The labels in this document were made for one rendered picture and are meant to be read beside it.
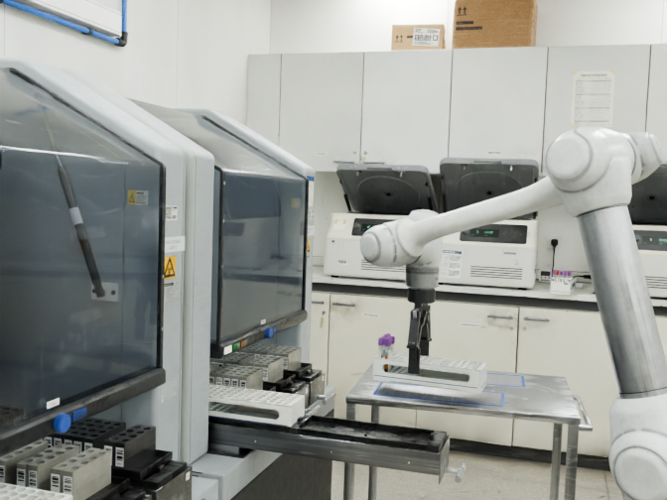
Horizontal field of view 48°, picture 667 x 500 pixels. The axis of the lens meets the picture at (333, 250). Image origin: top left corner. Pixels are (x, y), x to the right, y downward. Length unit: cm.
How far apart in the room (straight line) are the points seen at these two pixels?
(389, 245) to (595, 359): 232
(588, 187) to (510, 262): 242
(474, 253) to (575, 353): 71
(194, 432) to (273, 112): 307
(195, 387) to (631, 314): 93
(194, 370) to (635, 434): 92
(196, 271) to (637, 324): 92
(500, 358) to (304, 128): 176
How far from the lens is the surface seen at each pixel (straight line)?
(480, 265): 396
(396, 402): 200
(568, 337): 398
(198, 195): 165
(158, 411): 159
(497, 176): 418
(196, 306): 167
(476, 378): 199
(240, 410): 191
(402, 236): 183
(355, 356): 415
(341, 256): 411
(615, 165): 156
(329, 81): 447
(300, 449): 175
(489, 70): 429
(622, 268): 156
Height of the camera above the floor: 135
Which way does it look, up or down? 4 degrees down
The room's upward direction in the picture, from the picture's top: 2 degrees clockwise
